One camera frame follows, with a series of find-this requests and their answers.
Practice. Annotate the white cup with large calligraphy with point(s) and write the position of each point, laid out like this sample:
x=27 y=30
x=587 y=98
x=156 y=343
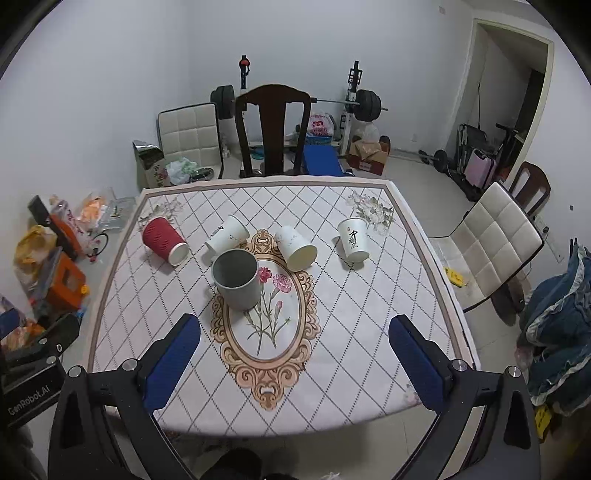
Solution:
x=353 y=242

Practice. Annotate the white barbell rack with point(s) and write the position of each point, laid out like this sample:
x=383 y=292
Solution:
x=349 y=120

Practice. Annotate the black dumbbell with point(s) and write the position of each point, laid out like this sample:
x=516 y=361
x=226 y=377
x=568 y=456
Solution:
x=436 y=159

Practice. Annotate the long black box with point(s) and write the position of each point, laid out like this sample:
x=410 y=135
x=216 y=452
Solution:
x=53 y=224

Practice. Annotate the blue weight bench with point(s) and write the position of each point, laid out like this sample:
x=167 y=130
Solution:
x=323 y=159

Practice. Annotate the white padded chair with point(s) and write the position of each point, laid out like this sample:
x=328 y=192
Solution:
x=494 y=240
x=189 y=134

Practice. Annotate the grey cup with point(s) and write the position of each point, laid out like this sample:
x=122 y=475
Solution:
x=238 y=286

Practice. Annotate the white cup with black print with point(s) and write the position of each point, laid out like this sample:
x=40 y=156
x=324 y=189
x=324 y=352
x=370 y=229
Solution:
x=227 y=236

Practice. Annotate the dark wooden chair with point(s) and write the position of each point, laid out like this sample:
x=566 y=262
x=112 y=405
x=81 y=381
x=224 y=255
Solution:
x=272 y=134
x=535 y=184

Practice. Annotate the red and black rack post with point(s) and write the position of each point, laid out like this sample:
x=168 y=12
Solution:
x=244 y=71

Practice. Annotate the orange snack bag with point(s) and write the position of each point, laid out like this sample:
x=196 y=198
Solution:
x=92 y=207

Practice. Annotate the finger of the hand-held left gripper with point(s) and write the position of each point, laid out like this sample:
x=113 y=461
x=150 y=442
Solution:
x=51 y=337

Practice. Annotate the cardboard box with silver lining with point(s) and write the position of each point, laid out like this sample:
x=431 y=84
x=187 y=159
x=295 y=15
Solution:
x=147 y=168

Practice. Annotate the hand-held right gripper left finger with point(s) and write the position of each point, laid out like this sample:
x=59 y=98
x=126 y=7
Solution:
x=173 y=350

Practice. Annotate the yellow plastic bag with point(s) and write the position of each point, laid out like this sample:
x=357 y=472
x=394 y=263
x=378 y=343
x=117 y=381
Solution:
x=32 y=249

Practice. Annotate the floral printed tablecloth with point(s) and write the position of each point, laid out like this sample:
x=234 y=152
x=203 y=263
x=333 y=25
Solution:
x=346 y=323

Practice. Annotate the green and white plastic bag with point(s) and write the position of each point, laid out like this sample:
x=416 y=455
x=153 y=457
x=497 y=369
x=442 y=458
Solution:
x=180 y=170

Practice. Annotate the pink and red plastic bag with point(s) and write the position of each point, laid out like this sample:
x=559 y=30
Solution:
x=319 y=124

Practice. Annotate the small yellow object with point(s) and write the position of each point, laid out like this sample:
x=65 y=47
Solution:
x=455 y=277

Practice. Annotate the pink suitcase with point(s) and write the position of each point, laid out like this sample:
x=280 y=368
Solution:
x=480 y=170

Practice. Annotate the orange toy box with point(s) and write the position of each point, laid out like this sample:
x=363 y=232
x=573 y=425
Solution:
x=67 y=281

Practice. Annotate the translucent white plastic bag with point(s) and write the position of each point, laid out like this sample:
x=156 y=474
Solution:
x=369 y=133

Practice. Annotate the black barbell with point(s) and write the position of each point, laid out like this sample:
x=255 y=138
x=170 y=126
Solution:
x=367 y=105

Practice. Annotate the open cardboard box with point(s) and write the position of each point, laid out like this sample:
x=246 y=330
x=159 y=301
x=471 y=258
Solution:
x=369 y=154

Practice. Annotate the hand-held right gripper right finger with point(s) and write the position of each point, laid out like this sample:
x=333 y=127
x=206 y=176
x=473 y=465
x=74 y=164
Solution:
x=415 y=355

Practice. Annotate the white cup with branch print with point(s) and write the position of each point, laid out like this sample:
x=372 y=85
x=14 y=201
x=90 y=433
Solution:
x=295 y=251

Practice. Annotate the black folded scooter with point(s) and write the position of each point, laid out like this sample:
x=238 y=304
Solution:
x=503 y=147

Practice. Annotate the pile of blue denim clothes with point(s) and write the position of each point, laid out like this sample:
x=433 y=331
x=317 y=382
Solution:
x=561 y=332

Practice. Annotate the red ribbed paper cup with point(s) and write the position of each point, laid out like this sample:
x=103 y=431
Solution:
x=159 y=236

